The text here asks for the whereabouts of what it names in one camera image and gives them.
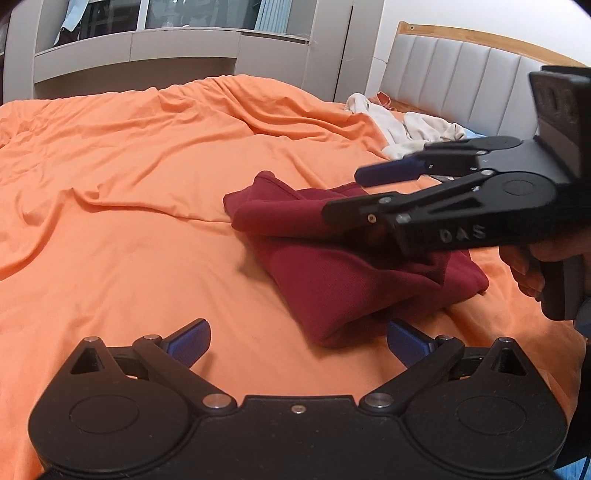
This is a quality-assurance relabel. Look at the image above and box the dark red cloth garment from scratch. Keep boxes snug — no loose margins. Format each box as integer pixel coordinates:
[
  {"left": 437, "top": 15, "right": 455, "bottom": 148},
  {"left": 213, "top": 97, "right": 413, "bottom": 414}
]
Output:
[{"left": 223, "top": 171, "right": 489, "bottom": 346}]

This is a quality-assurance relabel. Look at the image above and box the right hand on handle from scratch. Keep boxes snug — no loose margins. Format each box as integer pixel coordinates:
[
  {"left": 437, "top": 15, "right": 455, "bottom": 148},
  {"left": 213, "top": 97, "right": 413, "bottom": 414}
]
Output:
[{"left": 500, "top": 241, "right": 591, "bottom": 338}]

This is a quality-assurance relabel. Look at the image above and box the light blue pillow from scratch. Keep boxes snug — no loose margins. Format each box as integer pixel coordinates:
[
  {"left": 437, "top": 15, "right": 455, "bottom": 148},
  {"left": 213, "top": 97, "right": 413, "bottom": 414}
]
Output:
[{"left": 464, "top": 128, "right": 485, "bottom": 139}]

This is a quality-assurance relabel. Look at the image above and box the cream white crumpled garment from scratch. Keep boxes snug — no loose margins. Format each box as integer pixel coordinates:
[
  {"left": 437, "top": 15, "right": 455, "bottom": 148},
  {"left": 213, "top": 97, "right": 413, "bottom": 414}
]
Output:
[{"left": 346, "top": 93, "right": 466, "bottom": 160}]

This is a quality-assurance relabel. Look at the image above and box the grey padded headboard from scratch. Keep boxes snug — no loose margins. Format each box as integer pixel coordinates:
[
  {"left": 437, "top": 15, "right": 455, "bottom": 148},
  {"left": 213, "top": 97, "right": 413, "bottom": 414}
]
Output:
[{"left": 379, "top": 21, "right": 583, "bottom": 139}]

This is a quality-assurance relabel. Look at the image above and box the orange cloth near headboard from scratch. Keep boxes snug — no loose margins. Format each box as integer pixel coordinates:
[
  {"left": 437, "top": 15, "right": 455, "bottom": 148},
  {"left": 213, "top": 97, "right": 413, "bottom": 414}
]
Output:
[{"left": 370, "top": 91, "right": 394, "bottom": 111}]

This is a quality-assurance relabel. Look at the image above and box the orange bed duvet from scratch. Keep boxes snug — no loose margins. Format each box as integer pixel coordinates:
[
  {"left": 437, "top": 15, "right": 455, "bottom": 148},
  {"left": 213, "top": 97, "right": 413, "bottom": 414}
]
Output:
[{"left": 0, "top": 73, "right": 588, "bottom": 480}]

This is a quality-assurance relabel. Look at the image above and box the grey built-in cabinet unit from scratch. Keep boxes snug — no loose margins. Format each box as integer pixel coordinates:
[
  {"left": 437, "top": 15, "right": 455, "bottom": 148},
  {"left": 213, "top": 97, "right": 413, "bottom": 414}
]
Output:
[{"left": 1, "top": 1, "right": 384, "bottom": 102}]

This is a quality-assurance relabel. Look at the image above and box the light blue right curtain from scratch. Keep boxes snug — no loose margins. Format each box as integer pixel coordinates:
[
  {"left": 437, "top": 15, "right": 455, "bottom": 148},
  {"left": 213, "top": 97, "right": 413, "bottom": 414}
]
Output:
[{"left": 254, "top": 0, "right": 293, "bottom": 34}]

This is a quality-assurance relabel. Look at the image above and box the light blue curtain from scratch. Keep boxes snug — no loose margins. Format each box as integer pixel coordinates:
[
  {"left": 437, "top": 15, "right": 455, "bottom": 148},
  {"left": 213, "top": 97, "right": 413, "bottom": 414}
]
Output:
[
  {"left": 254, "top": 0, "right": 293, "bottom": 34},
  {"left": 54, "top": 0, "right": 88, "bottom": 46}
]

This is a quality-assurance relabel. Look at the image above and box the window with dark glass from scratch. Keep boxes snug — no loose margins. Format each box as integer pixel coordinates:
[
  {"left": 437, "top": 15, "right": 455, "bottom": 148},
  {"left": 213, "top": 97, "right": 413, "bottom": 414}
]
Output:
[{"left": 77, "top": 0, "right": 260, "bottom": 41}]

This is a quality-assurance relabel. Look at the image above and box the light blue left curtain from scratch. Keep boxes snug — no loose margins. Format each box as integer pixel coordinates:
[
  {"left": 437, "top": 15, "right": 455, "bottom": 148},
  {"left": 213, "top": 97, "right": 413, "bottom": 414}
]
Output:
[{"left": 54, "top": 0, "right": 88, "bottom": 46}]

